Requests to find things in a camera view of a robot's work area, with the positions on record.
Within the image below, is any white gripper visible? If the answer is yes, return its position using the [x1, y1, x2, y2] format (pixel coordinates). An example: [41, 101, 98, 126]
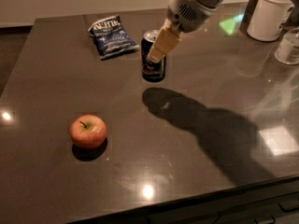
[147, 0, 215, 63]

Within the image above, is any blue pepsi can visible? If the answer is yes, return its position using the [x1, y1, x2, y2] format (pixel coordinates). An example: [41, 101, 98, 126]
[141, 30, 166, 82]

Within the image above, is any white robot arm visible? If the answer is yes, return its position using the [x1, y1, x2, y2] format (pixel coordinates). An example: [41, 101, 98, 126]
[147, 0, 223, 63]

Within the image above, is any blue chip bag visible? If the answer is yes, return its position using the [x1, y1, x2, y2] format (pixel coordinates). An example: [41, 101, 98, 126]
[88, 15, 139, 60]

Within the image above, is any white lidded container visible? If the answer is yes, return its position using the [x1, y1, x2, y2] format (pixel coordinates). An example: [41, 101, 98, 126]
[247, 0, 294, 42]

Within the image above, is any clear plastic water bottle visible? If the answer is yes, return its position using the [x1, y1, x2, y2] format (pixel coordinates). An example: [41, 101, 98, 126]
[274, 27, 299, 65]

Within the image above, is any red apple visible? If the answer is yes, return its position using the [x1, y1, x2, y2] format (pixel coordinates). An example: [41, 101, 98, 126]
[69, 115, 107, 150]

